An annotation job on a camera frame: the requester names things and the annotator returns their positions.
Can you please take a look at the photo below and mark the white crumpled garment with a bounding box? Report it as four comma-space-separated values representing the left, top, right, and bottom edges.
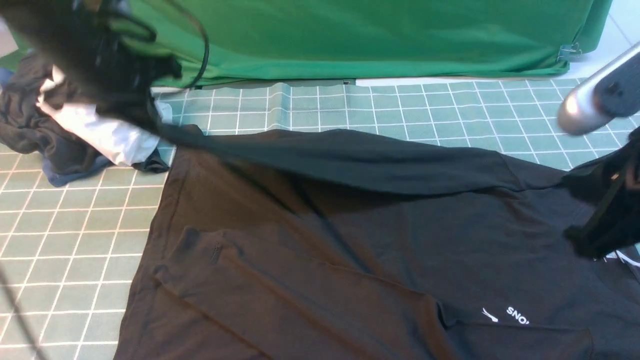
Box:
36, 66, 160, 166

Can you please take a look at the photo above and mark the green checkered table mat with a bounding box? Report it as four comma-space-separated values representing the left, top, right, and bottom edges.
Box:
0, 79, 639, 360

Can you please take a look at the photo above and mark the blue crumpled garment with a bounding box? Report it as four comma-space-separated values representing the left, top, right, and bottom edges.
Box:
0, 67, 168, 188

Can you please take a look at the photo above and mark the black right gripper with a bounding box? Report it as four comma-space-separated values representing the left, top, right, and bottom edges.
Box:
562, 129, 640, 258

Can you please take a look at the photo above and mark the green backdrop cloth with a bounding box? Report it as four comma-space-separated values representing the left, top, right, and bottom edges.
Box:
126, 0, 611, 88

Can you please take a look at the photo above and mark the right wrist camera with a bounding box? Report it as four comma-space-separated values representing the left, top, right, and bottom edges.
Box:
557, 43, 640, 136

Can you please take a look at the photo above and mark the dark gray long-sleeved shirt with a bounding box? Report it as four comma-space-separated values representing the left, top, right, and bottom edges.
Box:
114, 129, 639, 360

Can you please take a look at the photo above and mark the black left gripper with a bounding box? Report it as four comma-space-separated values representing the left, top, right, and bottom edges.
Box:
0, 0, 182, 133

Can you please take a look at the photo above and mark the metal binder clip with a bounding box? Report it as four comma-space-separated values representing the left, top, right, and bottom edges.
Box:
556, 42, 583, 63

